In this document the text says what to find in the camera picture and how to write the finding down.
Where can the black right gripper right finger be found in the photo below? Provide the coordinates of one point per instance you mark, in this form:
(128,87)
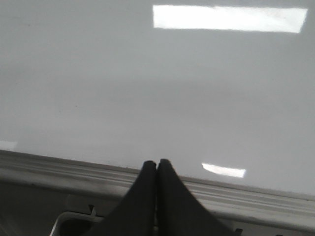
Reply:
(179,213)

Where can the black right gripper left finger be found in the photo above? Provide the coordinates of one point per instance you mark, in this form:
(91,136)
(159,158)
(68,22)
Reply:
(137,196)

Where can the white bracket under whiteboard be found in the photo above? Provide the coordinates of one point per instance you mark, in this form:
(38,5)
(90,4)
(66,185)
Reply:
(75,224)

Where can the white whiteboard with metal frame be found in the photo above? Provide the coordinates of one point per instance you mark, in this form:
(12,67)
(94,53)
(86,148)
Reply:
(224,89)

